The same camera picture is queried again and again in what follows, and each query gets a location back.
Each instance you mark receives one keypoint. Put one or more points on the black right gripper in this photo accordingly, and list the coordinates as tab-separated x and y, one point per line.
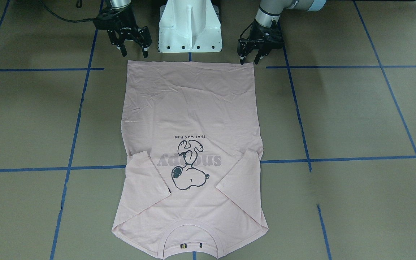
120	31

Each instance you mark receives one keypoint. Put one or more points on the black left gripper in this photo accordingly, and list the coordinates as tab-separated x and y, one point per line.
255	37

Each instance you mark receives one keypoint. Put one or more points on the pink Snoopy t-shirt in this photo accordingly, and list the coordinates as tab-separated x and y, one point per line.
192	177

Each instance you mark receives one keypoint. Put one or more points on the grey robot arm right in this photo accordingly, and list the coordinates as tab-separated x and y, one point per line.
118	4

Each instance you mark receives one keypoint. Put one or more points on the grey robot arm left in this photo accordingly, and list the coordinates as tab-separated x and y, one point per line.
271	10

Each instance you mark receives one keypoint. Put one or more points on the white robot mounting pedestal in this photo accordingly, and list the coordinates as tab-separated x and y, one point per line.
189	26

